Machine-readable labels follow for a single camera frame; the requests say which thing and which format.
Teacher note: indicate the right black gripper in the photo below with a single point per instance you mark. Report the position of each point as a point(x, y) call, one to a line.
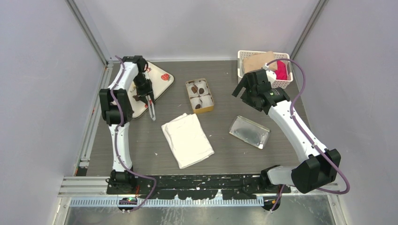
point(244, 83)

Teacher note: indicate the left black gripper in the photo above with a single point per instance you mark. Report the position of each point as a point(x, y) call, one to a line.
point(148, 91)

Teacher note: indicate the metal tongs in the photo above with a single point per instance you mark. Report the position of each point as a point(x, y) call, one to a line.
point(151, 108)

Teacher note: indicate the silver tin lid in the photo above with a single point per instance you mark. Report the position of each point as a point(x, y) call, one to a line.
point(250, 132)

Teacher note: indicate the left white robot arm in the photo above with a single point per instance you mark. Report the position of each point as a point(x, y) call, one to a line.
point(117, 112)

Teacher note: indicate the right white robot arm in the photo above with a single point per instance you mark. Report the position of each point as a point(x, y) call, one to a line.
point(318, 165)

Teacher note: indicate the gold chocolate tin box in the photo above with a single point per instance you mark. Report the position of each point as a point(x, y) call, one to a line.
point(200, 96)

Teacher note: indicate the strawberry pattern tray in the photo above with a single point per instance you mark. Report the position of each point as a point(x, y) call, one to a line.
point(161, 81)

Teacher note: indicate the white paper cup liner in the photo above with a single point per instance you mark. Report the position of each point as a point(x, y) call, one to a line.
point(196, 101)
point(207, 101)
point(202, 84)
point(190, 93)

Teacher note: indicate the beige cloth in basket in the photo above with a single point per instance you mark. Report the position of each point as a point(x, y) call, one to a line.
point(257, 61)

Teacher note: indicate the pink cloth in basket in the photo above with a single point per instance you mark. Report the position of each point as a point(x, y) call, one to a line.
point(281, 71)

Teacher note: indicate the white plastic basket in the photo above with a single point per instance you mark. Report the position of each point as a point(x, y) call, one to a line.
point(276, 83)

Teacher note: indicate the white folded cloth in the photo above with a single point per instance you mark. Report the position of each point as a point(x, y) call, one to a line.
point(187, 140)

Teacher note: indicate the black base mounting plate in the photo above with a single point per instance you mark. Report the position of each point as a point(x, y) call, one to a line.
point(195, 187)

